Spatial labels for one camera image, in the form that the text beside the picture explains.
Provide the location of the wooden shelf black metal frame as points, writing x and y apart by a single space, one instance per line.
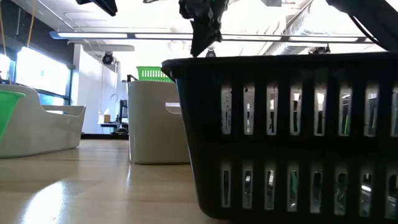
130 76

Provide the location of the long ceiling light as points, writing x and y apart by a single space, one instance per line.
93 35

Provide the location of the black round camera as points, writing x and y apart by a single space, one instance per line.
107 58

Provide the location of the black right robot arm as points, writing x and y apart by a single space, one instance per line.
373 18

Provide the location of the cardboard box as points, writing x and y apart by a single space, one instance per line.
107 119

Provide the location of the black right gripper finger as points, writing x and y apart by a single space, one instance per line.
205 34

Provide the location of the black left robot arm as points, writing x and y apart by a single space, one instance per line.
102 4

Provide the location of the black plastic basket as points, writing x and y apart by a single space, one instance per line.
205 149

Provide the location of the black monitor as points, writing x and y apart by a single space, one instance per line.
123 110

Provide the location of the white plastic basket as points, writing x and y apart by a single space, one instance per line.
152 130
40 133

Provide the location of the green plastic basket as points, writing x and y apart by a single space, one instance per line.
6 109
149 74

